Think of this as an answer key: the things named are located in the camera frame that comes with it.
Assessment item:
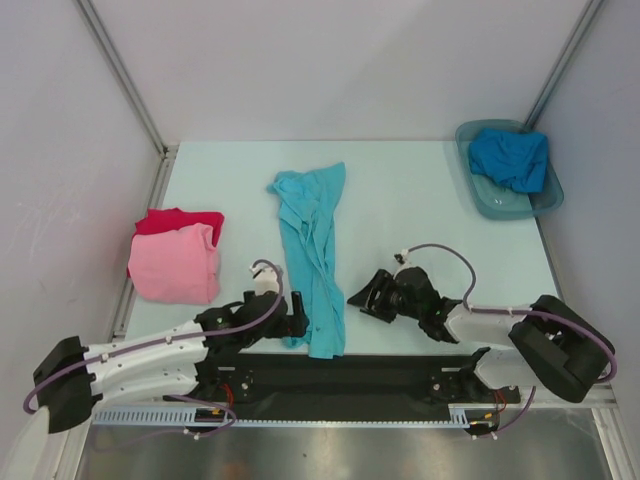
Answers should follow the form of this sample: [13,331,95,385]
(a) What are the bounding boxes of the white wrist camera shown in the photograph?
[251,265,281,295]
[394,249,413,270]

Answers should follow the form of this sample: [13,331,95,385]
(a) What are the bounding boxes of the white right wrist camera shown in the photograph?
[394,249,413,270]

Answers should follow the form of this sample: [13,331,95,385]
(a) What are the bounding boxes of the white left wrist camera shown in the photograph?
[251,265,281,295]

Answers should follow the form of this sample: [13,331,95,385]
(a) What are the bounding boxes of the dark blue crumpled t-shirt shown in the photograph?
[469,128,549,194]

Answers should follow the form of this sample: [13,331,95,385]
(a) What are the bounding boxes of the red folded t-shirt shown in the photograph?
[134,208,225,247]

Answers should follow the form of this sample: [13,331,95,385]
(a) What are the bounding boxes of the light blue t-shirt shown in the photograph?
[266,162,346,360]

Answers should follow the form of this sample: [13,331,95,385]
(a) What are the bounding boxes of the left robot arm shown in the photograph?
[23,291,309,433]

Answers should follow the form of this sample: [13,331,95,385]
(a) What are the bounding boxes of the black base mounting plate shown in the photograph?
[187,353,521,423]

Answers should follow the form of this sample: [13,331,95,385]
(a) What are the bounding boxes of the pink folded t-shirt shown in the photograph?
[128,223,219,305]

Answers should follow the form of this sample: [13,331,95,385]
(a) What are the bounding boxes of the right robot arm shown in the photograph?
[347,266,615,403]

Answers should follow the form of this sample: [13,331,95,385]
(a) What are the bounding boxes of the light blue cable duct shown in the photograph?
[93,405,232,427]

